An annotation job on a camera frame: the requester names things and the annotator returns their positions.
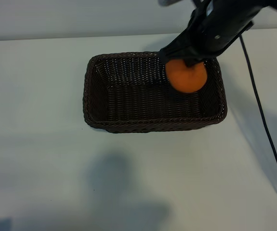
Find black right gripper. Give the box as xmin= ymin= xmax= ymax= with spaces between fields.
xmin=159 ymin=0 xmax=255 ymax=68

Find orange fruit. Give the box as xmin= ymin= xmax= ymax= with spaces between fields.
xmin=165 ymin=59 xmax=208 ymax=93

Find dark brown wicker basket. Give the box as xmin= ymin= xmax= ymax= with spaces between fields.
xmin=82 ymin=51 xmax=228 ymax=134

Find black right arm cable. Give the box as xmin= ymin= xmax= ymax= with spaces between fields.
xmin=238 ymin=34 xmax=277 ymax=202

